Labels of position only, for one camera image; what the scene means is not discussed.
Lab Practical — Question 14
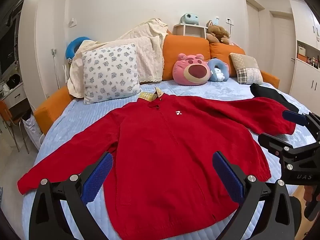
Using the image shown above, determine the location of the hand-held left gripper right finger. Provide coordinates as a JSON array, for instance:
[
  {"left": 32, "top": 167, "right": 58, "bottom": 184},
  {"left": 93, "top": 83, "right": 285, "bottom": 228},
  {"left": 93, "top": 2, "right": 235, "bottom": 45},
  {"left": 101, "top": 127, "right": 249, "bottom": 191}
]
[{"left": 212, "top": 151, "right": 299, "bottom": 240}]

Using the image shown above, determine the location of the dark monitor screen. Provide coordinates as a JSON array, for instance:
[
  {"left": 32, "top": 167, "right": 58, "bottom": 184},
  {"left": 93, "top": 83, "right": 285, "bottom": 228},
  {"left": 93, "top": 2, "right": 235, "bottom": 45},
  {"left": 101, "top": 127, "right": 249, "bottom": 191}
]
[{"left": 0, "top": 22, "right": 20, "bottom": 75}]

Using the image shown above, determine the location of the white tall cabinet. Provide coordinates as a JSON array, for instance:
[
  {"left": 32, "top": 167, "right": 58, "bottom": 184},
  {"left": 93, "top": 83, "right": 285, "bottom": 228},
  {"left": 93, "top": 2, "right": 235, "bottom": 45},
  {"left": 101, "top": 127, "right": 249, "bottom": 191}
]
[{"left": 289, "top": 0, "right": 320, "bottom": 103}]

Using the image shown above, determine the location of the white desk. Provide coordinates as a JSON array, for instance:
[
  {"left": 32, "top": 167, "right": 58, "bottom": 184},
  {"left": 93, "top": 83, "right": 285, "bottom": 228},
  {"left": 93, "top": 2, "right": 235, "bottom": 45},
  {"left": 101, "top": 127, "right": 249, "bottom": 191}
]
[{"left": 0, "top": 75, "right": 30, "bottom": 110}]

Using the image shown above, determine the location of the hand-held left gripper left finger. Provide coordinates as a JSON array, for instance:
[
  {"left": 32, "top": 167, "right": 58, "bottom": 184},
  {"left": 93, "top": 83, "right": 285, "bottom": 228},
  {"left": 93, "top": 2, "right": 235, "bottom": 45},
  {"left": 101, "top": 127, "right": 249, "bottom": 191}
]
[{"left": 29, "top": 152, "right": 114, "bottom": 240}]

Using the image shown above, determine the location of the floral white pillow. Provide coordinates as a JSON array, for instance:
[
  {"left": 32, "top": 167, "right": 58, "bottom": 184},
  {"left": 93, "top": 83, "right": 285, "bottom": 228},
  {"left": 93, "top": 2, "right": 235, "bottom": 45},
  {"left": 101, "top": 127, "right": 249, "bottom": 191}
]
[{"left": 82, "top": 44, "right": 142, "bottom": 105}]

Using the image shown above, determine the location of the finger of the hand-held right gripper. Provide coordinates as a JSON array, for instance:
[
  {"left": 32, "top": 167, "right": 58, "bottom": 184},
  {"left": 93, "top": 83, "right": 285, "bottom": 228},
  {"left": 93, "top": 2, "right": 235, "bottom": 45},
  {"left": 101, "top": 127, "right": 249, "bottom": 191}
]
[
  {"left": 282, "top": 109, "right": 320, "bottom": 143},
  {"left": 257, "top": 132, "right": 297, "bottom": 162}
]

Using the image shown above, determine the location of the orange chair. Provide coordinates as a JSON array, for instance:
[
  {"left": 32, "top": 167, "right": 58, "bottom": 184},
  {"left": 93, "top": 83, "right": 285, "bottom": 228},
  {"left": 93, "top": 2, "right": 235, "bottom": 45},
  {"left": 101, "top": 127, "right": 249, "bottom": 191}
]
[{"left": 0, "top": 100, "right": 29, "bottom": 154}]

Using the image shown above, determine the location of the beige patchwork pillow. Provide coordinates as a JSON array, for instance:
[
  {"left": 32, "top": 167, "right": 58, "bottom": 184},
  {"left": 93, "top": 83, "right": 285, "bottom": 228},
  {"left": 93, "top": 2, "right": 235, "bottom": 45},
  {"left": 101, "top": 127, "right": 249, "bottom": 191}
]
[{"left": 229, "top": 52, "right": 263, "bottom": 85}]

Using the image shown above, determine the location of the white door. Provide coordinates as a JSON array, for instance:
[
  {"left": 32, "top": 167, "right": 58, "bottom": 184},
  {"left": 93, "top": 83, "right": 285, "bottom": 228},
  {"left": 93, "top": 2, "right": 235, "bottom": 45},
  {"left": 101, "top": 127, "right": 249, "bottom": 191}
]
[
  {"left": 269, "top": 10, "right": 293, "bottom": 93},
  {"left": 245, "top": 0, "right": 262, "bottom": 73}
]

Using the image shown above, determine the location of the brown plush toy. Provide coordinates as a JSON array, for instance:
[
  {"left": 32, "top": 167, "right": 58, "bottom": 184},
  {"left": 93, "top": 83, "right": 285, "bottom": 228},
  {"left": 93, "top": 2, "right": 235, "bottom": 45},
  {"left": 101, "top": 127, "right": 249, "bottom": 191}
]
[{"left": 205, "top": 20, "right": 230, "bottom": 43}]

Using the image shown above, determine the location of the pink bear plush pillow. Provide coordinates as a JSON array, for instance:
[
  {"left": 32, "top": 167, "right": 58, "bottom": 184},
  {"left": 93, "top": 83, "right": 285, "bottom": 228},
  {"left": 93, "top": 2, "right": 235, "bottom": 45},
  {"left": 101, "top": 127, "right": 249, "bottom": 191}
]
[{"left": 174, "top": 53, "right": 212, "bottom": 85}]

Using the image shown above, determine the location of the blue round plush toy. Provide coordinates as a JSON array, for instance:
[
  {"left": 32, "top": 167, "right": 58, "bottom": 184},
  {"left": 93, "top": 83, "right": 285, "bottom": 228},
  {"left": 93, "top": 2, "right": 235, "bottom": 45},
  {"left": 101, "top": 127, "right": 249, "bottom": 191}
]
[{"left": 65, "top": 37, "right": 92, "bottom": 62}]

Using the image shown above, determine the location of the white plastic bag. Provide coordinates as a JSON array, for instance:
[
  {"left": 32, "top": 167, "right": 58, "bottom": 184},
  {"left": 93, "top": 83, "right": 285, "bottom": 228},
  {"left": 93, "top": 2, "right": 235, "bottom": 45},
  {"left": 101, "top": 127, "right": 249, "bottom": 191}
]
[{"left": 22, "top": 116, "right": 43, "bottom": 150}]

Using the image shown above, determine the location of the cream lace blanket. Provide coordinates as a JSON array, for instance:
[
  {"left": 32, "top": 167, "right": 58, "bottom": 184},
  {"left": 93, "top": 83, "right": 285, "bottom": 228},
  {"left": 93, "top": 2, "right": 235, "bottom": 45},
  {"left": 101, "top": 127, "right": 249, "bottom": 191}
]
[{"left": 67, "top": 18, "right": 169, "bottom": 98}]

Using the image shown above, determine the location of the red zip jacket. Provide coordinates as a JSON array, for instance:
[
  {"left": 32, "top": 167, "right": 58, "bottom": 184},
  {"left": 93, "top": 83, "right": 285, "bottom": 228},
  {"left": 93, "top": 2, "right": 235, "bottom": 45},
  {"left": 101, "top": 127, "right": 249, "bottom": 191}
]
[{"left": 17, "top": 87, "right": 297, "bottom": 240}]

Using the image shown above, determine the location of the white open shelf box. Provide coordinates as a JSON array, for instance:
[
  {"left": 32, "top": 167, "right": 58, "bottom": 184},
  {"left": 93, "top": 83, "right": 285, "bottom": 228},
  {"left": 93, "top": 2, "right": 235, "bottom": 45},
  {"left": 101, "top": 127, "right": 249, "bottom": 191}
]
[{"left": 173, "top": 23, "right": 208, "bottom": 39}]

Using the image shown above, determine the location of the blue neck pillow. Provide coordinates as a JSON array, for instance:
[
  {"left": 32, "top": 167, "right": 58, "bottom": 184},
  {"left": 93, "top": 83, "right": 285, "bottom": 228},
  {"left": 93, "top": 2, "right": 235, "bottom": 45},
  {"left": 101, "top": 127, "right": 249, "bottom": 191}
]
[{"left": 207, "top": 58, "right": 230, "bottom": 82}]

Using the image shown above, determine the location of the black garment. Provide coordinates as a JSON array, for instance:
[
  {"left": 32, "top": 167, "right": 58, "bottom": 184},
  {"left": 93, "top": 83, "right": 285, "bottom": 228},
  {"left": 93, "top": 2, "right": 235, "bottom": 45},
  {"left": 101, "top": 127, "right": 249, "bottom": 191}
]
[{"left": 249, "top": 83, "right": 299, "bottom": 113}]

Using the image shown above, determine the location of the teal projector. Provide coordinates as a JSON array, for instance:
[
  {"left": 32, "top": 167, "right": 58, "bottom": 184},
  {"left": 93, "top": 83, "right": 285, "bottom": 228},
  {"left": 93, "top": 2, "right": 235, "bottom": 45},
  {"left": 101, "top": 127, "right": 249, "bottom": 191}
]
[{"left": 181, "top": 12, "right": 200, "bottom": 25}]

